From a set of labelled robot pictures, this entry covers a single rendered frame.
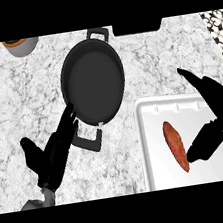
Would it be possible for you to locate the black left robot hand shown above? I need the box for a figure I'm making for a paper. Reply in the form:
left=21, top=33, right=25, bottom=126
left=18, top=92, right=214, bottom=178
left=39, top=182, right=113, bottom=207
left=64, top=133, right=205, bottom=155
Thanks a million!
left=14, top=102, right=89, bottom=197

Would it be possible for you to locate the black appliance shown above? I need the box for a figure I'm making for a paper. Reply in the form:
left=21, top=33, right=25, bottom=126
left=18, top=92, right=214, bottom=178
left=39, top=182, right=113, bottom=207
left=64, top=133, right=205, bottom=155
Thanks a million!
left=111, top=18, right=164, bottom=38

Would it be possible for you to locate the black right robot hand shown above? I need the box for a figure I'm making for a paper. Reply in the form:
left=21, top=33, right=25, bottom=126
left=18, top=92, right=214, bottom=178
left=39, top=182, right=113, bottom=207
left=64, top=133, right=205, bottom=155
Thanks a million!
left=173, top=61, right=223, bottom=165

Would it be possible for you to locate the orange sweet potato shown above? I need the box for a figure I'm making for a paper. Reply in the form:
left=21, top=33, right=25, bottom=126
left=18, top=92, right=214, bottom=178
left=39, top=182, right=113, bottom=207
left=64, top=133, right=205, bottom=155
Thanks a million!
left=161, top=118, right=191, bottom=177

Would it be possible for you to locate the grey cup with orange content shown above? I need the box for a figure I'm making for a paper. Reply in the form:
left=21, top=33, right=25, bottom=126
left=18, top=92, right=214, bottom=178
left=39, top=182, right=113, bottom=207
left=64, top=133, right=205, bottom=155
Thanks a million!
left=1, top=36, right=42, bottom=61

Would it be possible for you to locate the black pot with handles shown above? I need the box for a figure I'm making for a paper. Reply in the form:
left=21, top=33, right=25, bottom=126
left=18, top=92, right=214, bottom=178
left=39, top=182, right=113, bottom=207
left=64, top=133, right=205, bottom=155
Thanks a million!
left=53, top=25, right=136, bottom=156

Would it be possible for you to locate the white tray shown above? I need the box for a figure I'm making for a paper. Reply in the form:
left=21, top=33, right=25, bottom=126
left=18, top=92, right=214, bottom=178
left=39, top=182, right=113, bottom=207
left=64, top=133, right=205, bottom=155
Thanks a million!
left=132, top=85, right=223, bottom=193

